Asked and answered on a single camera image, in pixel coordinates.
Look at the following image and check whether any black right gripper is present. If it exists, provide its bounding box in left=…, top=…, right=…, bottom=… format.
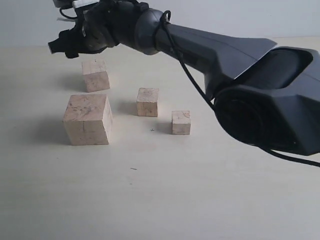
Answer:
left=48, top=0, right=140, bottom=59

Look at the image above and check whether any second largest wooden cube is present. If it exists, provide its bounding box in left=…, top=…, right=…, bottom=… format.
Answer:
left=81, top=59, right=111, bottom=93

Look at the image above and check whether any third largest wooden cube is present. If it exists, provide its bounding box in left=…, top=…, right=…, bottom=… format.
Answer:
left=136, top=87, right=160, bottom=117

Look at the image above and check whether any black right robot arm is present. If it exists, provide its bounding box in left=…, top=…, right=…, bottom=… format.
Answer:
left=48, top=0, right=320, bottom=156

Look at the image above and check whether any smallest wooden cube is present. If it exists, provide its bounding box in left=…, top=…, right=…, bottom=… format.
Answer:
left=171, top=110, right=191, bottom=135

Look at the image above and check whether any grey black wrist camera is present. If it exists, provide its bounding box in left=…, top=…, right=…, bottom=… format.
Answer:
left=53, top=0, right=100, bottom=9

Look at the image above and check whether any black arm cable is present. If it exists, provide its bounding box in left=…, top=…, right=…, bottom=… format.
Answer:
left=153, top=9, right=320, bottom=168

